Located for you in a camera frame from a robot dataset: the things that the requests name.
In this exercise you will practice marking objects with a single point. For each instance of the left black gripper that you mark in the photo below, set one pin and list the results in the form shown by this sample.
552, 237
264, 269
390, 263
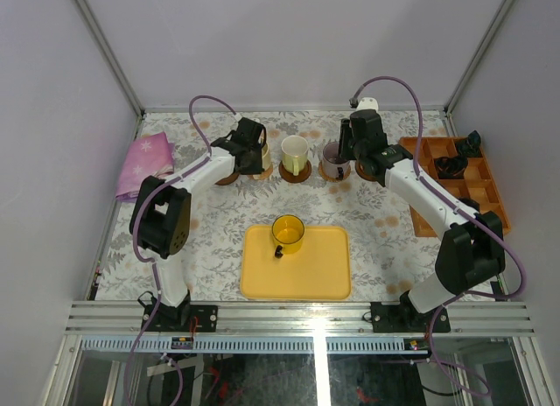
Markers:
255, 159

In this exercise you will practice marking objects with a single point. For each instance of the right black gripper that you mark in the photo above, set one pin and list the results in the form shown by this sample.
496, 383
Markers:
346, 132

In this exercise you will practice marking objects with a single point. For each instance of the dark wooden coaster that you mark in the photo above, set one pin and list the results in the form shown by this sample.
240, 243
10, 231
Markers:
368, 172
295, 179
228, 180

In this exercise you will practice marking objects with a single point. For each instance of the cream mug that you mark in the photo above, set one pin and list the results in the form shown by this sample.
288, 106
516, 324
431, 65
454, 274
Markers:
263, 161

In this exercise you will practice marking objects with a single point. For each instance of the purple mug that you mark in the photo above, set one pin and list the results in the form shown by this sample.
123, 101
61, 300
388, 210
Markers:
332, 163

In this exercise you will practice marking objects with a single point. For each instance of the woven rattan coaster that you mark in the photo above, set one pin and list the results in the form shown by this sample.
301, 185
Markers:
345, 174
264, 175

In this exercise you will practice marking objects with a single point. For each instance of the white green-handled mug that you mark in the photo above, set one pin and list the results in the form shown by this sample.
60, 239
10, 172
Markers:
294, 154

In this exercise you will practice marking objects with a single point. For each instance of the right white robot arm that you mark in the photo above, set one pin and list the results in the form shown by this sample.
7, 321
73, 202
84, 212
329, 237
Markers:
470, 242

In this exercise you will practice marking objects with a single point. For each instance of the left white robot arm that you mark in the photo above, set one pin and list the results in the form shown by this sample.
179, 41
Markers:
161, 217

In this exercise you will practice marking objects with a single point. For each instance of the yellow glass cup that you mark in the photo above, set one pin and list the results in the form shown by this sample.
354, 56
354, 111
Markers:
287, 232

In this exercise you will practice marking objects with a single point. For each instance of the purple snowflake cloth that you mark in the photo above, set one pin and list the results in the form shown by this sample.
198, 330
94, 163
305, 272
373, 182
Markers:
147, 156

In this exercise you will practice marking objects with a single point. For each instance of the black item compartment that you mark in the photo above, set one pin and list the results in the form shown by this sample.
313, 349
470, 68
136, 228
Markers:
469, 147
451, 167

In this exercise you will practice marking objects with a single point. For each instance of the orange compartment organizer tray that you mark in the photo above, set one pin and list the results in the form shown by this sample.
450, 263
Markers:
478, 183

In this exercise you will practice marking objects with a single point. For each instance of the yellow serving tray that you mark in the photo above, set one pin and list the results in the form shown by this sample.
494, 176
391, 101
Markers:
319, 271

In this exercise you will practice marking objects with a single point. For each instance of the black item top compartment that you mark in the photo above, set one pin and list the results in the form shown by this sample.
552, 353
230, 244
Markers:
469, 147

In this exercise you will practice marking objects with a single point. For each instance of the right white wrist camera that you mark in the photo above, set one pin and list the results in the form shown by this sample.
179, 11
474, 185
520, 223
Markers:
367, 103

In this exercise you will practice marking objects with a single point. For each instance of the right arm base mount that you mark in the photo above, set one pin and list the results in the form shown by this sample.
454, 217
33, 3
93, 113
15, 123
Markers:
402, 317

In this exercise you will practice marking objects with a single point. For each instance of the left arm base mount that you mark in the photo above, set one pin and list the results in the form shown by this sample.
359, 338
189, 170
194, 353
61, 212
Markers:
187, 317

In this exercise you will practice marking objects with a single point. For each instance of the aluminium frame rail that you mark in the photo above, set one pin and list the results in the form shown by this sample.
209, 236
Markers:
463, 318

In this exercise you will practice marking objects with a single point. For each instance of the blue slotted cable duct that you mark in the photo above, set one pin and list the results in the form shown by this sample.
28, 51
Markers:
218, 344

